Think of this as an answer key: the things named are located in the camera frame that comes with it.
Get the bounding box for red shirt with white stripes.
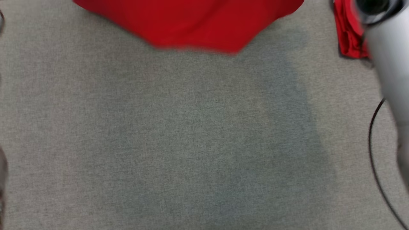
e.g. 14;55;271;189
72;0;305;55

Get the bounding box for red shorts with white band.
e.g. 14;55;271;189
332;0;371;60

